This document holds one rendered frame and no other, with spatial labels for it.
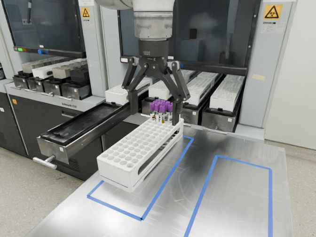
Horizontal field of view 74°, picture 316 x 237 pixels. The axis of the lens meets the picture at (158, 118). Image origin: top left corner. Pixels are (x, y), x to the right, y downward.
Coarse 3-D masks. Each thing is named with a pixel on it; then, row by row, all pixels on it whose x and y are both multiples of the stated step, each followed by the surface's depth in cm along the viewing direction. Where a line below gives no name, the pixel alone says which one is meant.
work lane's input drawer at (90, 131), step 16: (144, 96) 109; (96, 112) 92; (112, 112) 88; (128, 112) 98; (64, 128) 79; (80, 128) 79; (96, 128) 79; (48, 144) 71; (64, 144) 68; (80, 144) 73; (48, 160) 70; (64, 160) 70
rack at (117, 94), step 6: (144, 78) 118; (120, 84) 108; (144, 84) 110; (150, 84) 116; (108, 90) 99; (114, 90) 100; (120, 90) 99; (138, 90) 110; (144, 90) 111; (108, 96) 98; (114, 96) 96; (120, 96) 94; (126, 96) 108; (120, 102) 96; (126, 102) 98
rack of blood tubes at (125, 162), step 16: (144, 128) 63; (160, 128) 63; (176, 128) 64; (128, 144) 57; (144, 144) 56; (160, 144) 56; (112, 160) 49; (128, 160) 51; (144, 160) 50; (112, 176) 49; (128, 176) 46; (144, 176) 52
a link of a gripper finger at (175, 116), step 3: (174, 102) 53; (174, 105) 54; (174, 108) 54; (174, 111) 54; (174, 114) 55; (177, 114) 56; (174, 117) 55; (177, 117) 57; (174, 120) 55; (177, 120) 57; (174, 123) 56
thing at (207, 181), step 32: (192, 128) 75; (160, 160) 59; (192, 160) 59; (224, 160) 59; (256, 160) 59; (96, 192) 48; (128, 192) 48; (160, 192) 48; (192, 192) 48; (224, 192) 48; (256, 192) 48; (288, 192) 48; (64, 224) 41; (96, 224) 41; (128, 224) 41; (160, 224) 41; (192, 224) 41; (224, 224) 41; (256, 224) 41; (288, 224) 41
